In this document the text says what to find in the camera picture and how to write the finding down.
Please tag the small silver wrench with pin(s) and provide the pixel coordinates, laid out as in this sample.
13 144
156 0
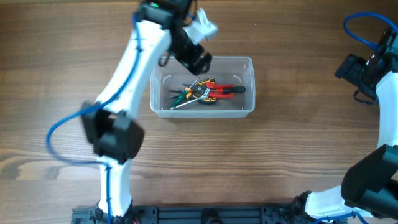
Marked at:
204 96

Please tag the red handled snips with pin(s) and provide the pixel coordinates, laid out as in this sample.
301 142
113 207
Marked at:
216 95

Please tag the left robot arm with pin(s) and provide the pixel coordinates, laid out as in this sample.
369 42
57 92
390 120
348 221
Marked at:
158 27

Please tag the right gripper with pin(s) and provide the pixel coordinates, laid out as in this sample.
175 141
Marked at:
349 70

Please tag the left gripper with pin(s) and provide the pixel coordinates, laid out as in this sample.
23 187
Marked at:
188 60

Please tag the black red screwdriver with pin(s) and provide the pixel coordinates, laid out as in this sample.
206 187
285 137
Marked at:
234 89

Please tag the clear plastic container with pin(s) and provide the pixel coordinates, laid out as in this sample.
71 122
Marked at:
165 82

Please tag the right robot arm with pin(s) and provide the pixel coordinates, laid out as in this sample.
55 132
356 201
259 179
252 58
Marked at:
367 189

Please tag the orange black long-nose pliers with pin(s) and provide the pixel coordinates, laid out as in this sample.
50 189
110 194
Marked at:
211 100

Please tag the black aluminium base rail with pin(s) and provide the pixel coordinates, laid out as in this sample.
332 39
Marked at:
266 214

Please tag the green handled screwdriver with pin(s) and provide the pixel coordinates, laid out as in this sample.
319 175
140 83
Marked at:
178 99

